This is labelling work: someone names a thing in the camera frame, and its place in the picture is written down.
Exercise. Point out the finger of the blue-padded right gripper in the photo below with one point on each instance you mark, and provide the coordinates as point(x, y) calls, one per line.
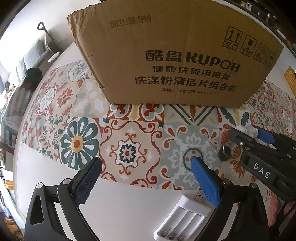
point(250, 222)

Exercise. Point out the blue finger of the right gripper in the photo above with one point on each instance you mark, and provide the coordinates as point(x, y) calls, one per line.
point(266, 136)

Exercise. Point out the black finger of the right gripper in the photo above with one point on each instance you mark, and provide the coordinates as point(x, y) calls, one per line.
point(248, 143)

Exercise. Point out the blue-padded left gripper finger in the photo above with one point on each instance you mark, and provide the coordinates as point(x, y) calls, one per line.
point(42, 222)

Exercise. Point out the white small figurine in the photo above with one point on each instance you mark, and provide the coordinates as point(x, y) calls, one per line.
point(248, 130)

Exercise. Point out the black key fob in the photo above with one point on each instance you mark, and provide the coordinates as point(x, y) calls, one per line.
point(224, 153)

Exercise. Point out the white battery charger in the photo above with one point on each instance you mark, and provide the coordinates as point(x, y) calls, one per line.
point(184, 219)

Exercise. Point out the person's hand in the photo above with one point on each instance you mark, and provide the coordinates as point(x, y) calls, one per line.
point(274, 207)

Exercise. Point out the woven yellow tissue box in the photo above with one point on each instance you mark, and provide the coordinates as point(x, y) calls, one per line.
point(290, 77)

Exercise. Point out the patterned floral table runner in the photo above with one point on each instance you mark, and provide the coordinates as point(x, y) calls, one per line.
point(149, 145)

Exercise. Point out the brown cardboard box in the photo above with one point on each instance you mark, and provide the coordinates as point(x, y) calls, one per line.
point(174, 52)

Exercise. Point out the striped fabric chair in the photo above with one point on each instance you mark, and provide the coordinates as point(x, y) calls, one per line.
point(12, 116)

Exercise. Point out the grey sofa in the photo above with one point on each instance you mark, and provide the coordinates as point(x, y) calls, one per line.
point(36, 57)

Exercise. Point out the white cylindrical fan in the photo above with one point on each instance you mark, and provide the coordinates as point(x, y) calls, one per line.
point(54, 57)

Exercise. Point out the upright vacuum cleaner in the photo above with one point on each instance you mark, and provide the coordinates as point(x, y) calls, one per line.
point(50, 42)

